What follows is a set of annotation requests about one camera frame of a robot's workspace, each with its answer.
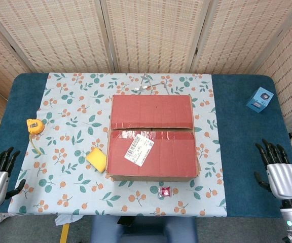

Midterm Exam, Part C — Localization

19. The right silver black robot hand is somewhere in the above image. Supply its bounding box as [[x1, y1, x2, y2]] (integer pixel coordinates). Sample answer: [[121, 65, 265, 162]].
[[253, 138, 292, 200]]

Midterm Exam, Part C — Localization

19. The brown cardboard box red tape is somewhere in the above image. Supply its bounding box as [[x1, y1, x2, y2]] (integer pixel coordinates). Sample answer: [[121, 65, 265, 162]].
[[106, 94, 202, 182]]

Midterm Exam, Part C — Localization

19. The small blue cube box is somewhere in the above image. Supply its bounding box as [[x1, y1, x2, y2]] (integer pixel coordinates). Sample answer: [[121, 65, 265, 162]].
[[245, 87, 275, 114]]

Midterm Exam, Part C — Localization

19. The blue table cover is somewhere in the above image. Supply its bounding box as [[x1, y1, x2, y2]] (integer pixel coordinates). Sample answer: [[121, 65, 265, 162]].
[[0, 72, 292, 219]]

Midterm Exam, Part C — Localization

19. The yellow tape measure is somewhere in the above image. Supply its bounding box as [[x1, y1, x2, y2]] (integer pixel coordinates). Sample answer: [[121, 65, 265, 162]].
[[26, 118, 45, 154]]

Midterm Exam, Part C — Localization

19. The floral print tablecloth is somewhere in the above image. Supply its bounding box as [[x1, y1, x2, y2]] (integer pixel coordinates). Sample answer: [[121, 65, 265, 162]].
[[8, 72, 228, 226]]

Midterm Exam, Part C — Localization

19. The yellow sponge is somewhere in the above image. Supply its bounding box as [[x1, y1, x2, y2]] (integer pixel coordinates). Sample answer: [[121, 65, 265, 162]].
[[85, 148, 107, 174]]

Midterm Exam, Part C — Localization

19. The red foil candy packet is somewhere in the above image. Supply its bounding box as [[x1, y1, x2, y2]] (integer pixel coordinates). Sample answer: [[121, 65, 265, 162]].
[[157, 186, 172, 198]]

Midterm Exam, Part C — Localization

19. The blue grey seat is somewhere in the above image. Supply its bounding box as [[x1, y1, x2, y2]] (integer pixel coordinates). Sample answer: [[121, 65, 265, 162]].
[[89, 216, 198, 243]]

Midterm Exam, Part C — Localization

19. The woven folding screen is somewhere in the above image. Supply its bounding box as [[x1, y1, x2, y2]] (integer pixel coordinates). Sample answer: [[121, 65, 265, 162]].
[[0, 0, 292, 125]]

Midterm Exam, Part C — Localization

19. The metal wire stand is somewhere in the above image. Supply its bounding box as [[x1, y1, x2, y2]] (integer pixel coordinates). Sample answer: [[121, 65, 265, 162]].
[[133, 72, 171, 96]]

